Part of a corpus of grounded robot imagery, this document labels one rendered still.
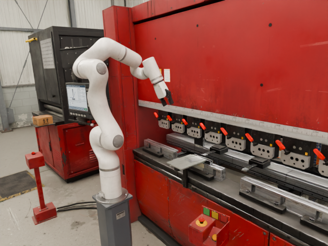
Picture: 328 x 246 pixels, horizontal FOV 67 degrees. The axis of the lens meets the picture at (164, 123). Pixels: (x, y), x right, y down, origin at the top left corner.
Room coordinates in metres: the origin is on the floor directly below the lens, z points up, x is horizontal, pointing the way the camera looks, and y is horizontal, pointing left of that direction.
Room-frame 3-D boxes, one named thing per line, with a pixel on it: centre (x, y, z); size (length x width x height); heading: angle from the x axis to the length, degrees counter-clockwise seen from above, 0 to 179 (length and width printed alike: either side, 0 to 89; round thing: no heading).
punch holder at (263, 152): (1.47, -0.63, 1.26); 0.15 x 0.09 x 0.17; 37
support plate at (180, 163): (1.84, -0.17, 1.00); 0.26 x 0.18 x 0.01; 127
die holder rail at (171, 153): (2.37, 0.05, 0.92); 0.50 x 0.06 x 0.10; 37
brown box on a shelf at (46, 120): (3.41, 1.72, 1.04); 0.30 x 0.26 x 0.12; 41
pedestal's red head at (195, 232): (1.33, -0.26, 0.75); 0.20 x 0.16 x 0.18; 48
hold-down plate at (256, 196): (1.41, -0.61, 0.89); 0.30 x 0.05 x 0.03; 37
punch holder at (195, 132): (1.95, -0.27, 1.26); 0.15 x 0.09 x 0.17; 37
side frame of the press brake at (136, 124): (2.81, 0.17, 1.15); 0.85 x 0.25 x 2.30; 127
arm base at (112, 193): (1.34, 0.33, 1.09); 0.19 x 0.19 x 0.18
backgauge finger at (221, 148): (2.02, -0.42, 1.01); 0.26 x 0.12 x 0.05; 127
